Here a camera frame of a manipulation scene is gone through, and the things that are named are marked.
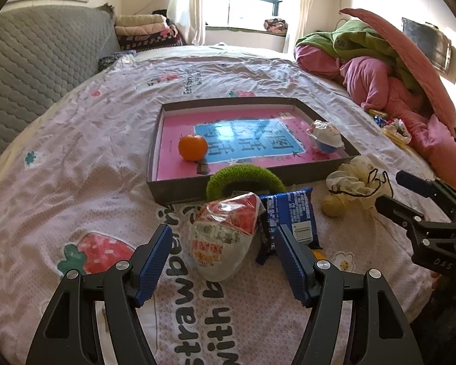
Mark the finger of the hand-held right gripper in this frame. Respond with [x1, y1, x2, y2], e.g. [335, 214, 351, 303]
[374, 195, 456, 249]
[396, 170, 456, 217]

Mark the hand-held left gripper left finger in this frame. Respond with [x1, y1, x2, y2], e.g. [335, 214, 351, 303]
[26, 224, 174, 365]

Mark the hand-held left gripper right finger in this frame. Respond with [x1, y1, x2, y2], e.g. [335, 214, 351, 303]
[275, 224, 419, 365]

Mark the blue cookie packet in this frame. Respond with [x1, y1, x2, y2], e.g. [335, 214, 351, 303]
[255, 187, 322, 265]

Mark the red white bun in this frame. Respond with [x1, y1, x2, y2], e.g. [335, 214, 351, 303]
[190, 192, 267, 282]

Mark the blue white bun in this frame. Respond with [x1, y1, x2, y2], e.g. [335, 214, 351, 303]
[307, 120, 344, 155]

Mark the grey cardboard box pink bottom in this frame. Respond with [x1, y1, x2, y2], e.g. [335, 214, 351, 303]
[146, 98, 361, 205]

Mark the pile of snack packets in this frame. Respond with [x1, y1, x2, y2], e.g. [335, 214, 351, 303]
[367, 108, 413, 146]

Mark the pink duvet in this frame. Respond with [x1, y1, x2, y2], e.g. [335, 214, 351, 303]
[294, 43, 456, 191]

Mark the orange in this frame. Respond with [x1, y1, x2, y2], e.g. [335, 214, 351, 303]
[178, 134, 209, 161]

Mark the salmon quilted blanket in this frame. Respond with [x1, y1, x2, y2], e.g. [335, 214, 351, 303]
[339, 8, 456, 138]

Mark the green garment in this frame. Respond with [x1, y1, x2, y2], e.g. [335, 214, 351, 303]
[296, 19, 422, 92]

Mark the dark blue patterned cloth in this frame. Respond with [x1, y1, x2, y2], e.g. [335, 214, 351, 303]
[98, 50, 136, 72]

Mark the pink patterned bag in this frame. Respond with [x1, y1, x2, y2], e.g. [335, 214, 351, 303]
[264, 18, 288, 33]

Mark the cream curtain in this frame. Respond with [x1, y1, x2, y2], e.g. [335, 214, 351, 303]
[287, 0, 320, 52]
[167, 0, 208, 46]

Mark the dark checkered folded blanket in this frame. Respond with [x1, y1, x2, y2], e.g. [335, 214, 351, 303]
[118, 30, 186, 51]

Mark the grey quilted headboard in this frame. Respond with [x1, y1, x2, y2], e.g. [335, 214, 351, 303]
[0, 7, 122, 179]

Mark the pink folded blanket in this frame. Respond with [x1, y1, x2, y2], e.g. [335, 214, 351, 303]
[115, 23, 175, 39]

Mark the cream folded blanket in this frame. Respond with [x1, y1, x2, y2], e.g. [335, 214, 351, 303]
[115, 14, 167, 28]

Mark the green fuzzy ring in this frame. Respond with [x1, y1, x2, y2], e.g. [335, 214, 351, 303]
[206, 165, 285, 201]

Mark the dark framed wall board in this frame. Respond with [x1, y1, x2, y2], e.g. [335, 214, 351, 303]
[402, 17, 452, 74]

